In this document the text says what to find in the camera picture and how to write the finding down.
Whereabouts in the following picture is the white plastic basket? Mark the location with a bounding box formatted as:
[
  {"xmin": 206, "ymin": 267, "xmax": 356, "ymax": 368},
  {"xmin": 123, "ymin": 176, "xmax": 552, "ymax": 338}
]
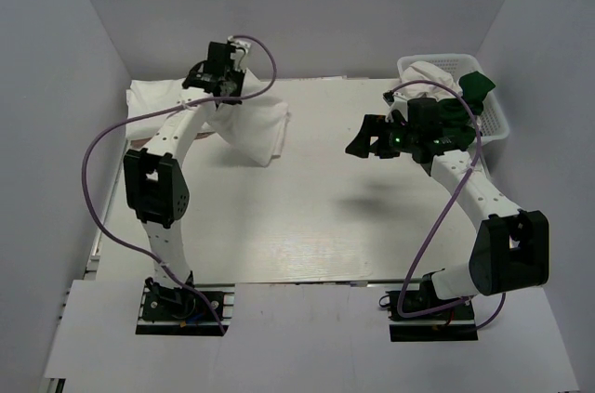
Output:
[{"xmin": 397, "ymin": 53, "xmax": 509, "ymax": 147}]

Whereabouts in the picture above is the white shirt red logo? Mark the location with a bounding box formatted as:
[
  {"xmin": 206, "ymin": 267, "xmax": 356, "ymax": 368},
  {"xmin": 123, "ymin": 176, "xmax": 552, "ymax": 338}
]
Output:
[{"xmin": 201, "ymin": 89, "xmax": 290, "ymax": 167}]

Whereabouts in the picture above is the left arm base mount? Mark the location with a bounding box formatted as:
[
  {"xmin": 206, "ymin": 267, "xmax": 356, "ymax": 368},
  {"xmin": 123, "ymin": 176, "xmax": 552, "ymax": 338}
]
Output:
[{"xmin": 136, "ymin": 278, "xmax": 234, "ymax": 337}]

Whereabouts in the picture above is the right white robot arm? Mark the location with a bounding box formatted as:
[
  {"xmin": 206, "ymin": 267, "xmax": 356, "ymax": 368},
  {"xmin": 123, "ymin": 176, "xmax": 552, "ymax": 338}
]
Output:
[{"xmin": 345, "ymin": 98, "xmax": 550, "ymax": 318}]

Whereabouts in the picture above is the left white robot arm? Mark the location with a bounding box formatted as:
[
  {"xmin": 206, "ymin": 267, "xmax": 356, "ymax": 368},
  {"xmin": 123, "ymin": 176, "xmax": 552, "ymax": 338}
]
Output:
[{"xmin": 124, "ymin": 37, "xmax": 251, "ymax": 318}]

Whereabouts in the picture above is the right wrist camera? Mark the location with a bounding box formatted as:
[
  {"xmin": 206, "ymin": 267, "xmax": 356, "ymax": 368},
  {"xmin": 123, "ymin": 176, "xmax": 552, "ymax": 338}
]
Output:
[{"xmin": 383, "ymin": 90, "xmax": 441, "ymax": 132}]

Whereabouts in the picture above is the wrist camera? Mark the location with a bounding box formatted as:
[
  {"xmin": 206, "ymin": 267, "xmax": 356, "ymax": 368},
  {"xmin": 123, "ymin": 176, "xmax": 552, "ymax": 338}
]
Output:
[
  {"xmin": 203, "ymin": 37, "xmax": 252, "ymax": 75},
  {"xmin": 383, "ymin": 90, "xmax": 441, "ymax": 132}
]

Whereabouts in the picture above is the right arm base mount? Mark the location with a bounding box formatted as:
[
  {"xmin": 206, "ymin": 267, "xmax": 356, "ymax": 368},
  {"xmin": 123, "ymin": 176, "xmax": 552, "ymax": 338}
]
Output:
[{"xmin": 378, "ymin": 291, "xmax": 478, "ymax": 343}]

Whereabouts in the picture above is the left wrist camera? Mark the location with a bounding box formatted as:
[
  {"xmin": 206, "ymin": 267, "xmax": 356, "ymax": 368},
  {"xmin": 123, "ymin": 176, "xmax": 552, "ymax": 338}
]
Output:
[{"xmin": 203, "ymin": 37, "xmax": 252, "ymax": 75}]

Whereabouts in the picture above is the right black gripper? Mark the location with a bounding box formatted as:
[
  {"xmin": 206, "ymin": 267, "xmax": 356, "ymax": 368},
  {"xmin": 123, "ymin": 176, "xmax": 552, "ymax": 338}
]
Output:
[{"xmin": 346, "ymin": 114, "xmax": 419, "ymax": 159}]

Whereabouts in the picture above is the plain white t shirt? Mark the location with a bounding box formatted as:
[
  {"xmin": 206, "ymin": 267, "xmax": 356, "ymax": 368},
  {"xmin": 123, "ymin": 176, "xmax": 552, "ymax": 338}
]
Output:
[{"xmin": 397, "ymin": 61, "xmax": 463, "ymax": 101}]

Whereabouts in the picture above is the dark green t shirt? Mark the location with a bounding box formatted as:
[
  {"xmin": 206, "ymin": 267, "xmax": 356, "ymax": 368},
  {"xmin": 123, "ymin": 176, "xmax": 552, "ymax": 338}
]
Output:
[{"xmin": 439, "ymin": 72, "xmax": 496, "ymax": 150}]

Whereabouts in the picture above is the folded white shirt stack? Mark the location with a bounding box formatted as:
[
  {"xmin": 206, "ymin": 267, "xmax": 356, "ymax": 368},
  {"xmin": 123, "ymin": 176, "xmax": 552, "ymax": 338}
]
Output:
[{"xmin": 126, "ymin": 79, "xmax": 207, "ymax": 141}]

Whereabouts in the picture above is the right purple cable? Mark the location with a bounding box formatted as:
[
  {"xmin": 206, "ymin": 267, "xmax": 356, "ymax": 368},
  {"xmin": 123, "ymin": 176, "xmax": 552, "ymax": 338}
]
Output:
[{"xmin": 380, "ymin": 80, "xmax": 507, "ymax": 332}]

